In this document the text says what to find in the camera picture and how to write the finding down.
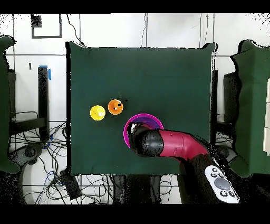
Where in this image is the black stand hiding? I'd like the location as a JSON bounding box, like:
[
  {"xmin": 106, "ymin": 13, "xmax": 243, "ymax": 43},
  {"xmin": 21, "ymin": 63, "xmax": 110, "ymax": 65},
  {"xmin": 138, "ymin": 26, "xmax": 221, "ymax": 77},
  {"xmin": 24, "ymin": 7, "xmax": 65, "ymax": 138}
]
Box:
[
  {"xmin": 210, "ymin": 69, "xmax": 219, "ymax": 144},
  {"xmin": 8, "ymin": 66, "xmax": 50, "ymax": 142}
]

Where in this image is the grey chair base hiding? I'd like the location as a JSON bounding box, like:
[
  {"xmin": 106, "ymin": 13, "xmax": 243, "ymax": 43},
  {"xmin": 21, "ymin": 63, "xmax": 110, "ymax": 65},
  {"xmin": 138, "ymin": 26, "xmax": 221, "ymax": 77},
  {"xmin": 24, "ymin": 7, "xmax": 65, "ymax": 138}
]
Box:
[
  {"xmin": 219, "ymin": 145, "xmax": 239, "ymax": 163},
  {"xmin": 8, "ymin": 143, "xmax": 45, "ymax": 166}
]

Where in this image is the black box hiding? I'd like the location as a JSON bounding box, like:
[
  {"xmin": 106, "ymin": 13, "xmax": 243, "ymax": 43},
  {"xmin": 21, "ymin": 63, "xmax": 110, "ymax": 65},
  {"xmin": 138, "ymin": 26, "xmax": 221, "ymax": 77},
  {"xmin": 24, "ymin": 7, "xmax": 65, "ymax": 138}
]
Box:
[{"xmin": 60, "ymin": 169, "xmax": 82, "ymax": 200}]

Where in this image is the purple bowl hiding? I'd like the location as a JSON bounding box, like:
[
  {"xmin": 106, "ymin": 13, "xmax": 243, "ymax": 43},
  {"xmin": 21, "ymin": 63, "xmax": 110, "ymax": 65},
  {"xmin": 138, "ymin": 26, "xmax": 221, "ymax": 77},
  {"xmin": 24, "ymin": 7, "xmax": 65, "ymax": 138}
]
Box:
[{"xmin": 131, "ymin": 117, "xmax": 162, "ymax": 130}]

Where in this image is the yellow cup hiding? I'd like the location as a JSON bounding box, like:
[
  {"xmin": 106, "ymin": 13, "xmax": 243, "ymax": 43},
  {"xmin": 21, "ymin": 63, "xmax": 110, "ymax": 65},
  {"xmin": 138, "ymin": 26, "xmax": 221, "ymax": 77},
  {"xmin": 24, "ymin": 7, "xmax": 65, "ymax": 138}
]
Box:
[{"xmin": 90, "ymin": 105, "xmax": 107, "ymax": 122}]

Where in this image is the orange cup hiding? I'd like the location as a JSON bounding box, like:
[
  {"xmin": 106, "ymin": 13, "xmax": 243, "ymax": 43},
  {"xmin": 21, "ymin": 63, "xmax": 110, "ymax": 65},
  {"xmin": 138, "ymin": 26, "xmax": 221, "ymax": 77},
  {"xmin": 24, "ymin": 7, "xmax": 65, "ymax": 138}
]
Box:
[{"xmin": 108, "ymin": 99, "xmax": 124, "ymax": 115}]

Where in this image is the large pink bowl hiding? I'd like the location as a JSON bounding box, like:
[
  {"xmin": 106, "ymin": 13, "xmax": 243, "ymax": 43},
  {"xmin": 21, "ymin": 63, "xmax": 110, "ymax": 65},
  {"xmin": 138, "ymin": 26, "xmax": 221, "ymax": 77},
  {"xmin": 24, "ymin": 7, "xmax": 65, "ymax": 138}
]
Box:
[{"xmin": 123, "ymin": 113, "xmax": 165, "ymax": 148}]

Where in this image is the dark green side tablecloth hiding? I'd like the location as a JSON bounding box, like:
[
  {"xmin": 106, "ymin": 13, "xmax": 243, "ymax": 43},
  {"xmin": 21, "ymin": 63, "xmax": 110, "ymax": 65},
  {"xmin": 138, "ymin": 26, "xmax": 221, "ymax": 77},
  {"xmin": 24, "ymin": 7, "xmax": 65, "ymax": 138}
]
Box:
[
  {"xmin": 228, "ymin": 40, "xmax": 270, "ymax": 178},
  {"xmin": 0, "ymin": 35, "xmax": 21, "ymax": 174}
]

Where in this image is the blue tape piece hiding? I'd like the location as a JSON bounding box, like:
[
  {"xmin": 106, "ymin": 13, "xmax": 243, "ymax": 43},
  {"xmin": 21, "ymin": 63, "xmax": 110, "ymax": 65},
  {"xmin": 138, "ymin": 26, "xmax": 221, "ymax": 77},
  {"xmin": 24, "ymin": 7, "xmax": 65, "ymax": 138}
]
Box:
[{"xmin": 39, "ymin": 65, "xmax": 52, "ymax": 81}]

